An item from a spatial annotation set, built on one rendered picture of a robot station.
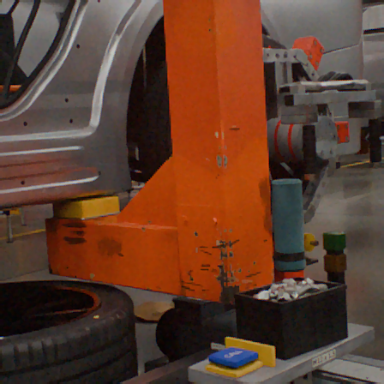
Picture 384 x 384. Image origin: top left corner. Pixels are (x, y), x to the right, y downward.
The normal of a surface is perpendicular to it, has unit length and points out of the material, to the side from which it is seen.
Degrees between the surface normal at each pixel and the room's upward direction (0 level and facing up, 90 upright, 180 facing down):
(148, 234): 90
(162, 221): 90
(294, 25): 90
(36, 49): 90
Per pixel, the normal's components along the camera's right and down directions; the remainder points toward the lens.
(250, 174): 0.73, 0.03
